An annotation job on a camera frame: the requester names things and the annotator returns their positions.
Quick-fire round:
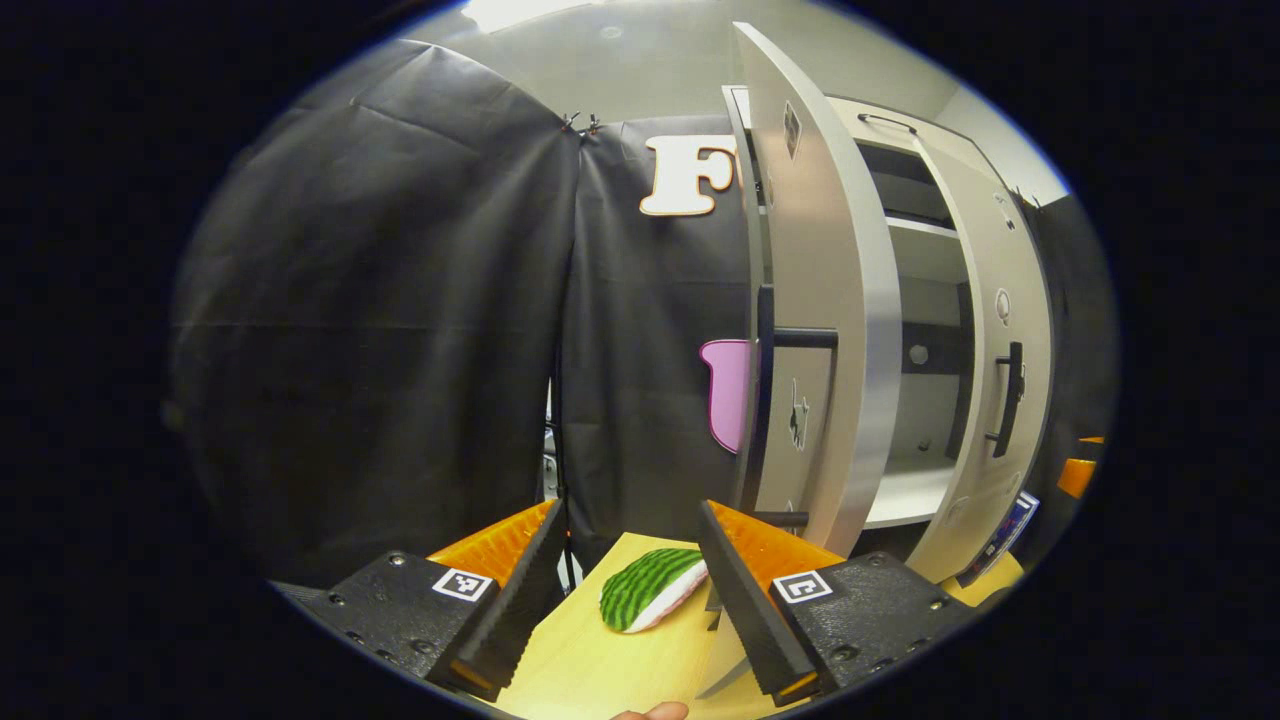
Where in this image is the white cabinet door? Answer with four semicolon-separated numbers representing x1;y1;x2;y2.
695;22;903;701
905;135;1056;586

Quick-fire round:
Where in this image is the white cabinet shelf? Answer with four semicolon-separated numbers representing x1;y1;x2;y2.
885;215;961;241

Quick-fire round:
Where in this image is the green striped watermelon coaster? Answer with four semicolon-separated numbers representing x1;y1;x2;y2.
598;547;709;634

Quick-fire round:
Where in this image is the black door handle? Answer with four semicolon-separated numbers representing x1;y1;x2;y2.
985;342;1026;459

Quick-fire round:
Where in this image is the white cabinet drawer front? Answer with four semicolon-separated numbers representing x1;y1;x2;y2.
830;95;1001;181

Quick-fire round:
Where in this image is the white and grey cabinet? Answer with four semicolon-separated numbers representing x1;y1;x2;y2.
725;85;1061;531

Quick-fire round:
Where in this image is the ceiling light panel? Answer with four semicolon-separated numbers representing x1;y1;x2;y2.
460;0;601;33

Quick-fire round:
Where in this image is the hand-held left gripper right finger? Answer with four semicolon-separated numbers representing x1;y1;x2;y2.
697;498;976;706

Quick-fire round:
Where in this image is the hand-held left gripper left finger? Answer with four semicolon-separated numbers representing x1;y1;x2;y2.
275;500;568;703

